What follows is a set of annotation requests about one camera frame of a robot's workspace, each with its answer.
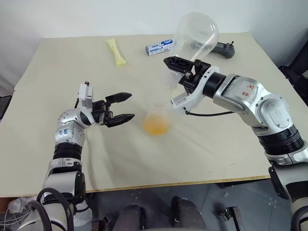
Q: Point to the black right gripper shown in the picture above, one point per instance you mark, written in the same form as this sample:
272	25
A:
192	80

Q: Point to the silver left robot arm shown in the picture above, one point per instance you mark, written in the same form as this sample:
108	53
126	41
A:
69	134

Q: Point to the clear plastic bag with orange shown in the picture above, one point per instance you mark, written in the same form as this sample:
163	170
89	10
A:
192	31

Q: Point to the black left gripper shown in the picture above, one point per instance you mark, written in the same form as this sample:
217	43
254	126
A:
99	113

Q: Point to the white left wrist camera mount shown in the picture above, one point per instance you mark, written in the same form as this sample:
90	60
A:
85	96

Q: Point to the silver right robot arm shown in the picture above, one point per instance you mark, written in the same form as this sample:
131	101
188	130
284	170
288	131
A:
240	91

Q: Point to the black chair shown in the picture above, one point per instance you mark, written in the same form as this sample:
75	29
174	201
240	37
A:
297	69

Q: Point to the blue and white box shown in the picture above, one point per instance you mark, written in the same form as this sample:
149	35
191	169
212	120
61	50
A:
156	48

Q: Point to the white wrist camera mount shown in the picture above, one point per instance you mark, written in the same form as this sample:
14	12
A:
183	103
85	96

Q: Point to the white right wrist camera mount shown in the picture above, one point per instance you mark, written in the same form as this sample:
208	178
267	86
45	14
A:
183	103

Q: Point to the grey remote controller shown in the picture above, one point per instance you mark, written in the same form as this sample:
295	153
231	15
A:
223	49

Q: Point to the yellow plastic packet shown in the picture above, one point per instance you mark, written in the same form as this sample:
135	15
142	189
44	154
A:
116	54

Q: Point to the black metal bracket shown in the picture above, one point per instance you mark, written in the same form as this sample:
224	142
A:
232	217

